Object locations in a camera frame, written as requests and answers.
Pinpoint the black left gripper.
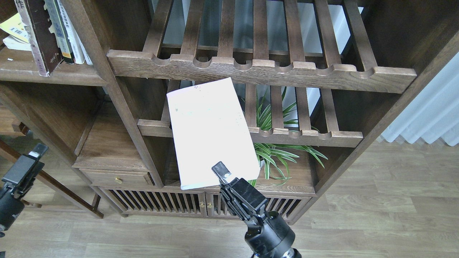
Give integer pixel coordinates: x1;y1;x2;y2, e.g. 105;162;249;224
0;143;48;233

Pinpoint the white curtain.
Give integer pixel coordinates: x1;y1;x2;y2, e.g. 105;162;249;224
377;54;459;146

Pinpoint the white purple paperback book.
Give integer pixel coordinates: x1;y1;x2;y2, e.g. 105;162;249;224
167;78;260;190

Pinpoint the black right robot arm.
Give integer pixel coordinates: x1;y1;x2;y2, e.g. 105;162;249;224
212;162;302;258

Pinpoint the brass drawer knob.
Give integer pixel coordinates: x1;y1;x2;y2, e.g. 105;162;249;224
114;177;123;184

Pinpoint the green spider plant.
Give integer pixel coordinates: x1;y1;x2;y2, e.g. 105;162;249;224
242;84;327;186

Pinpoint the green yellow paperback book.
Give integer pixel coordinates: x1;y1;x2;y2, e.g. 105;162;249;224
0;13;32;51

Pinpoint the dark wooden bookshelf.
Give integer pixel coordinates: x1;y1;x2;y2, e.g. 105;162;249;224
1;0;458;224

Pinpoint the maroon thick book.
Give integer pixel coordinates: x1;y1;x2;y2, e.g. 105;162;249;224
14;0;63;77

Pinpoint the thin white upright book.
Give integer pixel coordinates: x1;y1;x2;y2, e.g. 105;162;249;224
65;0;94;66

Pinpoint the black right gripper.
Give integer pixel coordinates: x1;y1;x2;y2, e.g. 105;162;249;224
212;162;297;258

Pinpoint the dark spine upright book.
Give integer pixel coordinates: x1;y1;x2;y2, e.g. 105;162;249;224
45;0;75;64

